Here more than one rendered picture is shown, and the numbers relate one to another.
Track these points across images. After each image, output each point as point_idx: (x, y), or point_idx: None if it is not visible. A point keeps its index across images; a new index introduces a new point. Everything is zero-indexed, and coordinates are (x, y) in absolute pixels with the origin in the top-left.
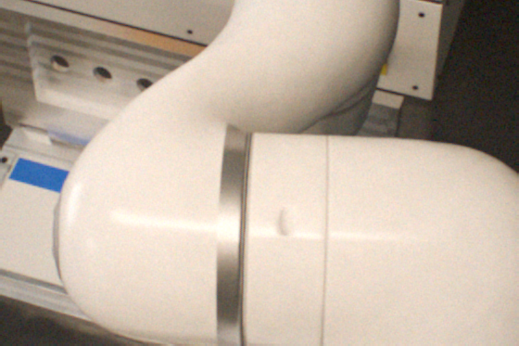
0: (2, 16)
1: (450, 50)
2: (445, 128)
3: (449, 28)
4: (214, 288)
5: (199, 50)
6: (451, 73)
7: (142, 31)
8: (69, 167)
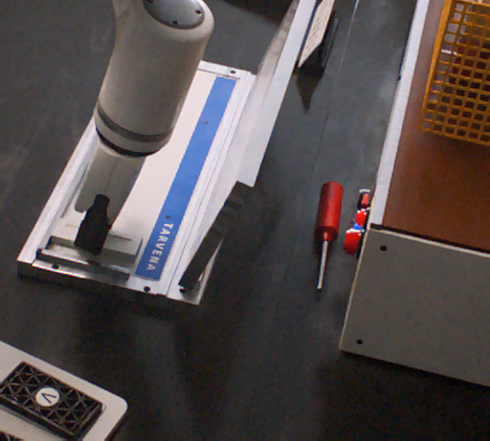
0: None
1: (408, 373)
2: (310, 364)
3: (405, 327)
4: None
5: (286, 69)
6: (378, 373)
7: (301, 40)
8: (230, 105)
